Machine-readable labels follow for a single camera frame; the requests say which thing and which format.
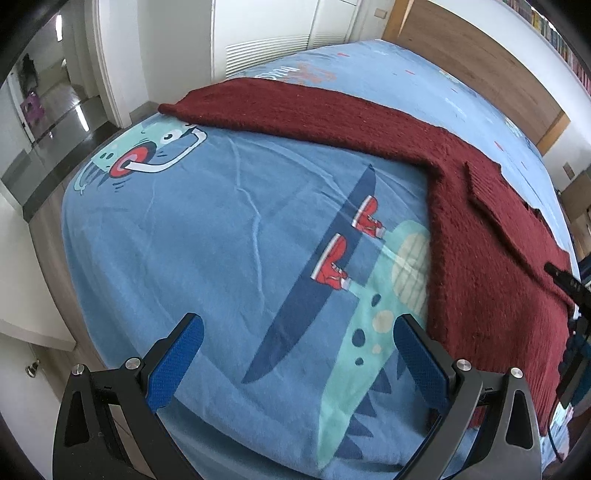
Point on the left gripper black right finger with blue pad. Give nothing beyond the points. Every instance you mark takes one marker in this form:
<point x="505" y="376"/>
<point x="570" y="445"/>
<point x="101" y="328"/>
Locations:
<point x="507" y="444"/>

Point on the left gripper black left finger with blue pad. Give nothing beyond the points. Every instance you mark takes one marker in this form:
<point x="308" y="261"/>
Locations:
<point x="86" y="443"/>

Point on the dark red knitted sweater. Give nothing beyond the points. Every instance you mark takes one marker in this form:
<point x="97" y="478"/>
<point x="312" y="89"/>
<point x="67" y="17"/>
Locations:
<point x="490" y="298"/>

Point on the white bedside table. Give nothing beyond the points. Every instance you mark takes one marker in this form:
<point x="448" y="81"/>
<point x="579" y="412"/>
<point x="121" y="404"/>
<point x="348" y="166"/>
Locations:
<point x="28" y="312"/>

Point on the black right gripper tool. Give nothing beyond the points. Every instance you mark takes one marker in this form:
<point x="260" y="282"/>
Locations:
<point x="574" y="369"/>

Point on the blue cartoon monster bedsheet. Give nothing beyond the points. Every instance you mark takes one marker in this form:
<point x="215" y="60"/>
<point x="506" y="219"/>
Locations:
<point x="297" y="256"/>

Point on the wooden headboard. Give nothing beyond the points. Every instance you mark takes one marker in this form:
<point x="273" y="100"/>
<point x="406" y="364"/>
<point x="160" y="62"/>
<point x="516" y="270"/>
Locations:
<point x="473" y="57"/>

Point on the white wardrobe with vent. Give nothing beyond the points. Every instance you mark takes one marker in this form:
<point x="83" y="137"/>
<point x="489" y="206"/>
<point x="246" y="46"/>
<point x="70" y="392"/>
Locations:
<point x="248" y="33"/>

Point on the wall light switch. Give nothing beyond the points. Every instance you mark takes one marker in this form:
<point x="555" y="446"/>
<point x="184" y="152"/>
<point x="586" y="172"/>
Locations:
<point x="381" y="13"/>

